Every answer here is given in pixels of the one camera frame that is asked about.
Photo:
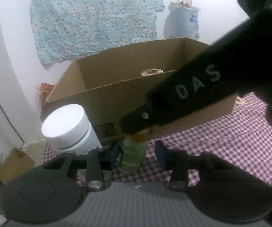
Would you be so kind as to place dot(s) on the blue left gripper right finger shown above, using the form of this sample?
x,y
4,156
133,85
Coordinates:
x,y
164,156

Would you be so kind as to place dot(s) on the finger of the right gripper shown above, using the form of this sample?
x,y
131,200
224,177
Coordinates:
x,y
140,119

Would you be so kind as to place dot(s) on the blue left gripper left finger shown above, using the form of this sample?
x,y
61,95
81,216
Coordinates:
x,y
115,153

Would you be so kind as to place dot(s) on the green dropper bottle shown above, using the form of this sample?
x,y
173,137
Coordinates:
x,y
134,148

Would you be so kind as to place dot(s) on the gold lid cosmetic jar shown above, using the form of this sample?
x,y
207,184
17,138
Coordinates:
x,y
153,71

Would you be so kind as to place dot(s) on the large cardboard box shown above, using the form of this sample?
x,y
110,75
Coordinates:
x,y
109,85

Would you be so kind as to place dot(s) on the white supplement bottle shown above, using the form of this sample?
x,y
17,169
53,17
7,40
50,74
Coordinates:
x,y
68,129

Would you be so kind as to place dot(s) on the purple checkered tablecloth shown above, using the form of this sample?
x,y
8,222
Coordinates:
x,y
242,138

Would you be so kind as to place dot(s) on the blue water jug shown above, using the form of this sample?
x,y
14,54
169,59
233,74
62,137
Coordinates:
x,y
182,20

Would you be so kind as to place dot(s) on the red plastic bag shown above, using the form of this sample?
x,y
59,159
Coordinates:
x,y
43,91

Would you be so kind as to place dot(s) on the small cardboard box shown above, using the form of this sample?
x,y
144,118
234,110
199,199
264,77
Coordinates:
x,y
16,164

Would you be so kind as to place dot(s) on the teal floral hanging cloth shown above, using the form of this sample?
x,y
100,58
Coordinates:
x,y
71,29

